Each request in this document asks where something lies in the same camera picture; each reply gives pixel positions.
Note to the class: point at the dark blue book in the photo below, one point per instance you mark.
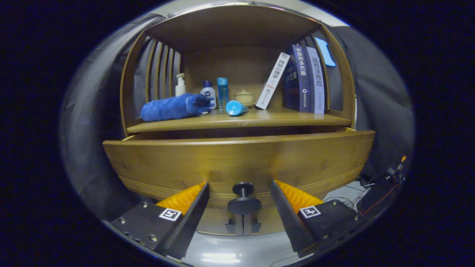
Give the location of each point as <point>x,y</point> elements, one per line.
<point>302,81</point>

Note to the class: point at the white pump bottle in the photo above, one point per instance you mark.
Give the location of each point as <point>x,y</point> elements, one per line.
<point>180,89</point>

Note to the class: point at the blue and white squeeze tube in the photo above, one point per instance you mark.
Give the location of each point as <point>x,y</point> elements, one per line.
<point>234,108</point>

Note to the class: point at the beige lidded cup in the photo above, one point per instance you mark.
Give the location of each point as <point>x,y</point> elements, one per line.
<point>244,97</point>

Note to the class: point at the wooden cabinet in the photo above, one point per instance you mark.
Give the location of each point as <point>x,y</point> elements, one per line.
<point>237,63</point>

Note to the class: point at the wooden drawer with black knob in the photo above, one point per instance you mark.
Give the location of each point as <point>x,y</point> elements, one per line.
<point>241,159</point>

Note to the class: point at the white book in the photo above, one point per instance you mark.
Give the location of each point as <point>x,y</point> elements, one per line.
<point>272,81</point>

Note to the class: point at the white bottle with blue cap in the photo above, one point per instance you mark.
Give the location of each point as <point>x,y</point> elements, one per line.
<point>208,92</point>

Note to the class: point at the wooden countertop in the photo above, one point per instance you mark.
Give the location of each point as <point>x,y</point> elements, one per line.
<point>267,116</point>

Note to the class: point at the black device with orange part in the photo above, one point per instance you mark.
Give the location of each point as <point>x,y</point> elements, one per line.
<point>393,172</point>

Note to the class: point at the clear blue bottle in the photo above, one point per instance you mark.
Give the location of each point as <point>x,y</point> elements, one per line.
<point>222,94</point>

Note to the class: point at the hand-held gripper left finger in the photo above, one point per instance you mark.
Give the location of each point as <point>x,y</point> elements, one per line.
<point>189,224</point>

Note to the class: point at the folded blue towel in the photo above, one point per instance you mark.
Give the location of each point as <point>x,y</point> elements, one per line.
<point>167,108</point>

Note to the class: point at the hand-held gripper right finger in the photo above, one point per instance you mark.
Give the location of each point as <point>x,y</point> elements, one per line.
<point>287,218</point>

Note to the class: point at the wooden cabinet door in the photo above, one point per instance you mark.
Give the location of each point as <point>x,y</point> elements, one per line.
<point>217,222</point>
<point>271,222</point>

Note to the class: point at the pale lavender book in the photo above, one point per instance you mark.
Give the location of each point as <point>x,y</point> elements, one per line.
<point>316,85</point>

